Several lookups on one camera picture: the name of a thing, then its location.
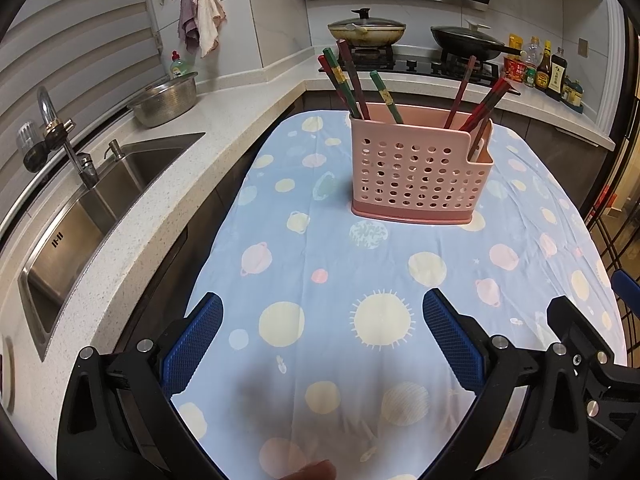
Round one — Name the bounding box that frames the beige wok with glass lid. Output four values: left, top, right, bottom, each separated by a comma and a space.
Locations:
327, 8, 407, 47

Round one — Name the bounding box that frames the chrome faucet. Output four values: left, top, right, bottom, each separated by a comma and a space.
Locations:
37, 86, 98, 188

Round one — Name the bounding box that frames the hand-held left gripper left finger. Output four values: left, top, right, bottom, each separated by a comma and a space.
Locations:
56, 291, 223, 480

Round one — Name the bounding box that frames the dark soy sauce bottle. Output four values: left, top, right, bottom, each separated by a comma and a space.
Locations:
545, 47, 569, 102

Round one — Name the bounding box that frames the blue planet print tablecloth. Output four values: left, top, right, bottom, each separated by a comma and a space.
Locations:
170, 107, 628, 480

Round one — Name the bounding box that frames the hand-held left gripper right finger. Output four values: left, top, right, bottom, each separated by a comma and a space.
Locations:
420, 288, 591, 480

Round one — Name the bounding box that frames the red chopstick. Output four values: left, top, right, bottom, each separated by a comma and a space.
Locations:
460, 77, 511, 133
318, 57, 358, 117

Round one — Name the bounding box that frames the black frying pan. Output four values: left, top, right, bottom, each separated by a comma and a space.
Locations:
430, 20, 523, 61

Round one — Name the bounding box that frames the pink perforated utensil holder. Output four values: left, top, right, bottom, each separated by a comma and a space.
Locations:
348, 104, 494, 226

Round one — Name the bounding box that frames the steel colander bowl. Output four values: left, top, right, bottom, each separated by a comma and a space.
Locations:
127, 71, 199, 128

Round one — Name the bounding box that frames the green chopstick with gold band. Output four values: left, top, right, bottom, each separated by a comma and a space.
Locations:
322, 47, 363, 120
370, 71, 404, 125

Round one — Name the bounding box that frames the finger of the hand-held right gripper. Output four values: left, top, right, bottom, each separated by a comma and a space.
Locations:
614, 269, 640, 313
547, 296, 640, 426

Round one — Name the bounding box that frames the purple hanging towel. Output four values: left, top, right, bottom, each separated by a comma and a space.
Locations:
178, 0, 200, 53

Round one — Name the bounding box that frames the person's left hand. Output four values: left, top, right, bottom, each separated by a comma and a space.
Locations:
277, 461, 337, 480

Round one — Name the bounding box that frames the stainless steel sink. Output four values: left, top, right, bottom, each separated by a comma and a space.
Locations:
17, 132, 206, 348

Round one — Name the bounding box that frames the dark brown chopstick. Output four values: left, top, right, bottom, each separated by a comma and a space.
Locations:
470, 82, 516, 148
336, 40, 370, 122

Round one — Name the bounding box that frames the cream hanging towel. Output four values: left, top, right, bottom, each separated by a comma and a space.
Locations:
194, 0, 227, 58

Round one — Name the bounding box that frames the grey striped window blind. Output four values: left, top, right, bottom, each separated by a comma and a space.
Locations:
0, 0, 163, 221

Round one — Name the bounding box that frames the brown sauce bottle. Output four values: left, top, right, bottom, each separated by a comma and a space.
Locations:
536, 41, 552, 88

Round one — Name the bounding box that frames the reddish brown chopstick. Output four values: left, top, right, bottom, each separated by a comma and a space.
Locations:
444, 55, 477, 130

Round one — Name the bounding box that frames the black gas stove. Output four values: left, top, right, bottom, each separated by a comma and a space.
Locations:
317, 42, 522, 97

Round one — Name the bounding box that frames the black faucet filter attachment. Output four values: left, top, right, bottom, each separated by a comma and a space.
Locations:
17, 120, 66, 171

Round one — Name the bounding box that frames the small teal bottle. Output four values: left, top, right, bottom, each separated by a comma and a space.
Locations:
562, 80, 585, 111

